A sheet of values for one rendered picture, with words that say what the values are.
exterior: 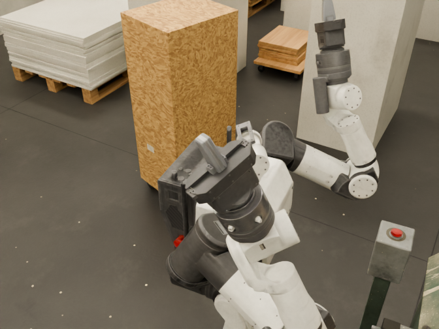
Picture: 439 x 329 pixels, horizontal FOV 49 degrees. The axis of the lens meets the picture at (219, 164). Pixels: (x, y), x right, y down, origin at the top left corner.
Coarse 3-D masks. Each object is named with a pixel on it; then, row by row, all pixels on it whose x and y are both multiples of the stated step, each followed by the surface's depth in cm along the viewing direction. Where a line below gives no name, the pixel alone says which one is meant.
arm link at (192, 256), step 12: (192, 228) 103; (192, 240) 101; (180, 252) 104; (192, 252) 101; (204, 252) 100; (216, 252) 100; (228, 252) 101; (180, 264) 103; (192, 264) 102; (204, 264) 101; (216, 264) 100; (228, 264) 99; (180, 276) 104; (192, 276) 104; (204, 276) 102; (216, 276) 100; (228, 276) 99; (216, 288) 101
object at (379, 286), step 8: (376, 280) 181; (384, 280) 180; (376, 288) 184; (384, 288) 182; (368, 296) 188; (376, 296) 186; (384, 296) 184; (368, 304) 190; (376, 304) 188; (368, 312) 193; (376, 312) 191; (368, 320) 195; (376, 320) 193; (360, 328) 200; (368, 328) 198
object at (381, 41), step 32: (320, 0) 319; (352, 0) 309; (384, 0) 299; (416, 0) 330; (352, 32) 320; (384, 32) 309; (416, 32) 382; (352, 64) 331; (384, 64) 320; (384, 96) 334; (320, 128) 372; (384, 128) 388
